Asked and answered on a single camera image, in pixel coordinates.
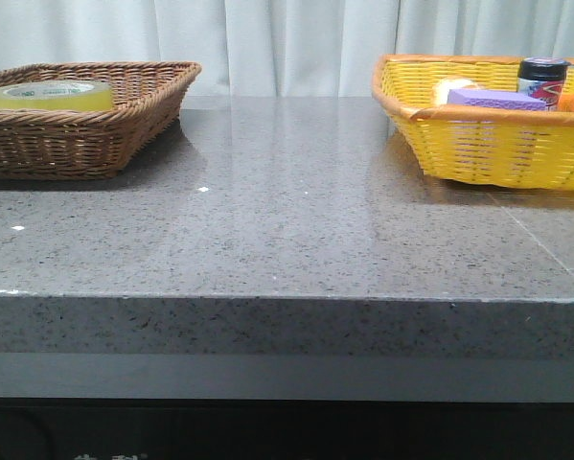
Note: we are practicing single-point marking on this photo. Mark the yellow woven plastic basket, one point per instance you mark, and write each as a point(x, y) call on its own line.
point(476, 145)

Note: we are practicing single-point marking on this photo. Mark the yellow tape roll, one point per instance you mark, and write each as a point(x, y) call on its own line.
point(73, 95)

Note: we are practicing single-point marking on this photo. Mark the white curtain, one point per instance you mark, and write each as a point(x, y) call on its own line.
point(280, 48)

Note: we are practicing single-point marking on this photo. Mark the purple sponge block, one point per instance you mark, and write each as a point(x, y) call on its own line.
point(495, 99)

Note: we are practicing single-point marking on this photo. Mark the round bread roll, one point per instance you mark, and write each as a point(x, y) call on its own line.
point(441, 89)

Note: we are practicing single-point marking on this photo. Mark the brown wicker basket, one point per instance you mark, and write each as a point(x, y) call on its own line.
point(68, 145)

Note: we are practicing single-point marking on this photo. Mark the black lidded can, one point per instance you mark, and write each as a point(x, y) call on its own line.
point(542, 78)

